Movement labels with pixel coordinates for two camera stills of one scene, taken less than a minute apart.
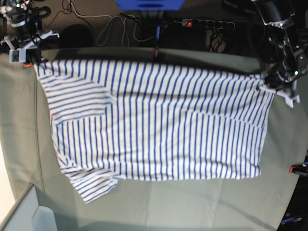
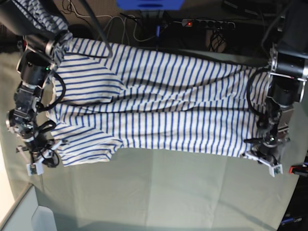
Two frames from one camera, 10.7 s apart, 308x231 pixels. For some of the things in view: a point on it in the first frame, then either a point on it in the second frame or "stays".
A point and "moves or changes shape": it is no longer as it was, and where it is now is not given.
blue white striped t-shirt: x=114 y=120 moves or changes shape
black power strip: x=208 y=24 stays
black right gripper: x=280 y=75 → x=270 y=150
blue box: x=150 y=5 stays
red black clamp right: x=301 y=170 stays
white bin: x=27 y=214 stays
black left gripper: x=26 y=34 → x=41 y=145
